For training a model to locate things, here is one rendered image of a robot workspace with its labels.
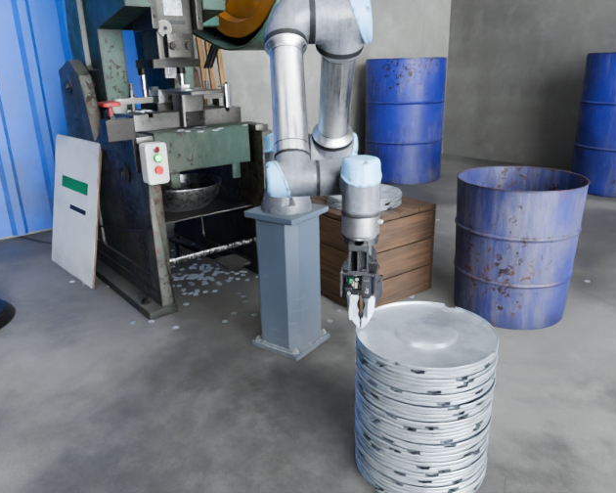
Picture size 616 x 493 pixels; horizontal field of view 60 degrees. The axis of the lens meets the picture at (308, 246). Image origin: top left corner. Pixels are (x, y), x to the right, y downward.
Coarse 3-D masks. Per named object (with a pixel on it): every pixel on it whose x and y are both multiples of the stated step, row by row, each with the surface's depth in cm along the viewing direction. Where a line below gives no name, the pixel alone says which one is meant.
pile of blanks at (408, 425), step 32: (384, 384) 103; (416, 384) 99; (448, 384) 98; (480, 384) 103; (384, 416) 105; (416, 416) 101; (448, 416) 101; (480, 416) 104; (384, 448) 107; (416, 448) 104; (448, 448) 103; (480, 448) 108; (384, 480) 110; (416, 480) 106; (448, 480) 106; (480, 480) 113
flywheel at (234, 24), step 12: (228, 0) 227; (240, 0) 221; (252, 0) 214; (264, 0) 203; (228, 12) 229; (240, 12) 223; (252, 12) 216; (264, 12) 204; (228, 24) 225; (240, 24) 219; (252, 24) 212; (240, 36) 220; (252, 36) 220
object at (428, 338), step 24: (384, 312) 120; (408, 312) 120; (432, 312) 120; (456, 312) 120; (360, 336) 110; (384, 336) 110; (408, 336) 108; (432, 336) 108; (456, 336) 109; (480, 336) 109; (384, 360) 101; (408, 360) 101; (432, 360) 101; (456, 360) 101; (480, 360) 99
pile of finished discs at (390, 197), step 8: (384, 192) 203; (392, 192) 203; (400, 192) 203; (328, 200) 199; (336, 200) 197; (384, 200) 191; (392, 200) 193; (400, 200) 202; (336, 208) 195; (384, 208) 192
